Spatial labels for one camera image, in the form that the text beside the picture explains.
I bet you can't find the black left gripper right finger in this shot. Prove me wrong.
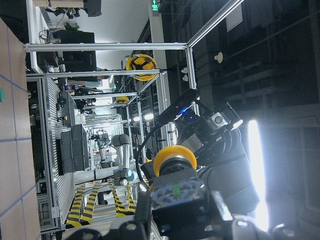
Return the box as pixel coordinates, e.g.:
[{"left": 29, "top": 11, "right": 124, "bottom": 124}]
[{"left": 210, "top": 191, "right": 234, "bottom": 221}]

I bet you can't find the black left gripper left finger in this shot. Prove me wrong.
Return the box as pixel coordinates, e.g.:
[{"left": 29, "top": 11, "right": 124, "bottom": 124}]
[{"left": 134, "top": 191, "right": 151, "bottom": 240}]

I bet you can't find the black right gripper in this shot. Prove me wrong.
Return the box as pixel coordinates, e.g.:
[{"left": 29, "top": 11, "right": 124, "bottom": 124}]
[{"left": 177, "top": 101, "right": 244, "bottom": 166}]

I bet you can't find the yellow push button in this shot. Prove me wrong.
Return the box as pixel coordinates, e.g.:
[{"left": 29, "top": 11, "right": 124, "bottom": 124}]
[{"left": 150, "top": 145, "right": 207, "bottom": 212}]

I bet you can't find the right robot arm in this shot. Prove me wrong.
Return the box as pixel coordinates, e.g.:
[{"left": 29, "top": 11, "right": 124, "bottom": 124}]
[{"left": 178, "top": 100, "right": 260, "bottom": 215}]

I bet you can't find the green push button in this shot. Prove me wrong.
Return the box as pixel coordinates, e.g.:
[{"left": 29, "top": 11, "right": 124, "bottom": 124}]
[{"left": 0, "top": 88, "right": 6, "bottom": 102}]

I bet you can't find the yellow hard hat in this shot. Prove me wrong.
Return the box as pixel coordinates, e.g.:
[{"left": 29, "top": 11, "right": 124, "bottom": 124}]
[{"left": 124, "top": 53, "right": 158, "bottom": 82}]

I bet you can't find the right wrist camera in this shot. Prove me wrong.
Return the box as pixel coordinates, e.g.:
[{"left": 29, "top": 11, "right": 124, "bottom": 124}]
[{"left": 158, "top": 88, "right": 200, "bottom": 125}]

